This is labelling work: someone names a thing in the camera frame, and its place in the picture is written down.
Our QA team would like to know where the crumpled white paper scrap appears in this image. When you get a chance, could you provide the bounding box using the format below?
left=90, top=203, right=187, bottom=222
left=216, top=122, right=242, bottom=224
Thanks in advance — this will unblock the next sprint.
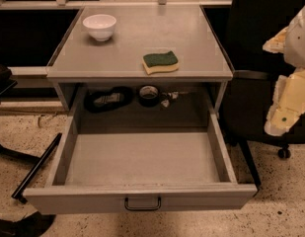
left=160, top=92, right=179, bottom=108

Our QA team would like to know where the black right drawer rail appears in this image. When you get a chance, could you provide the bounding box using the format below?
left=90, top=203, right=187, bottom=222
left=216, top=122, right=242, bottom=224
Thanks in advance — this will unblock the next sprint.
left=239, top=139, right=261, bottom=189

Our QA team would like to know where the black office chair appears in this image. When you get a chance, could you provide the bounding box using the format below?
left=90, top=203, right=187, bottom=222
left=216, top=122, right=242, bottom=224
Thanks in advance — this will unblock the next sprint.
left=220, top=0, right=305, bottom=158

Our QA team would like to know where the grey open top drawer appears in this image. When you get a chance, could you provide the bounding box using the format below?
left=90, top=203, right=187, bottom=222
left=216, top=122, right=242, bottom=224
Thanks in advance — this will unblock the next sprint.
left=24, top=88, right=257, bottom=214

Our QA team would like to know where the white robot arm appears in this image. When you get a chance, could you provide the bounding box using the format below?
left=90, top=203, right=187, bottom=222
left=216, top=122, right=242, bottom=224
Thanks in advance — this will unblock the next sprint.
left=263, top=6, right=305, bottom=136

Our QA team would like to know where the black bag with label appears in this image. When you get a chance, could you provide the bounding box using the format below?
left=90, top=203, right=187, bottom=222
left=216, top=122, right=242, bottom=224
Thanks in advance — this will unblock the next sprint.
left=84, top=86, right=133, bottom=114

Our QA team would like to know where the grey metal cabinet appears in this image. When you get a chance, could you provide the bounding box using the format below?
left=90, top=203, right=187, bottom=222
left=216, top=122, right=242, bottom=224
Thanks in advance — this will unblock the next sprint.
left=45, top=4, right=235, bottom=117

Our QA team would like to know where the green and yellow sponge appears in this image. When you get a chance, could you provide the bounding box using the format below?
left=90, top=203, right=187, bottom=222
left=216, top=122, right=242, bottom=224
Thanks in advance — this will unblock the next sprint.
left=142, top=50, right=179, bottom=75

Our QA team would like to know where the black drawer rail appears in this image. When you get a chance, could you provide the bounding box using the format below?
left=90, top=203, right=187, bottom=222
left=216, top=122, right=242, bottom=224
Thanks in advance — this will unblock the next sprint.
left=11, top=133, right=62, bottom=203
left=239, top=139, right=261, bottom=189

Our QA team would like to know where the white ceramic bowl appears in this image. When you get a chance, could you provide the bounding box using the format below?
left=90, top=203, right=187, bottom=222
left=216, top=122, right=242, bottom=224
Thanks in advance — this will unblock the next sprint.
left=83, top=14, right=116, bottom=41

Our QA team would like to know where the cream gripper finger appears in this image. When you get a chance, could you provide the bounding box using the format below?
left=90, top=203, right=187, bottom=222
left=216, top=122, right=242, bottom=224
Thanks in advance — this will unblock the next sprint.
left=263, top=27, right=287, bottom=53
left=264, top=68, right=305, bottom=136

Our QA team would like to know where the black tape roll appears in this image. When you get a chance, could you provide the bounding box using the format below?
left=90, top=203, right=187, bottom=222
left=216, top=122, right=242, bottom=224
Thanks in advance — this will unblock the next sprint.
left=138, top=85, right=159, bottom=107

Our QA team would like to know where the black left drawer rail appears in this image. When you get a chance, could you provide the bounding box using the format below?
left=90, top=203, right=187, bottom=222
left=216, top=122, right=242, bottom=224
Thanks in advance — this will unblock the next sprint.
left=11, top=133, right=62, bottom=203

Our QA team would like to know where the black object at left edge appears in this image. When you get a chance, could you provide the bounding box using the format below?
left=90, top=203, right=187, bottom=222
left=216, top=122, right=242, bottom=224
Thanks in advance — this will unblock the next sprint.
left=0, top=64, right=17, bottom=97

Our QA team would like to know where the black drawer handle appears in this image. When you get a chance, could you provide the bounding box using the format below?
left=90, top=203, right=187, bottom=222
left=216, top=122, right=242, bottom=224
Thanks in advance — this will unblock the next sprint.
left=124, top=197, right=162, bottom=211

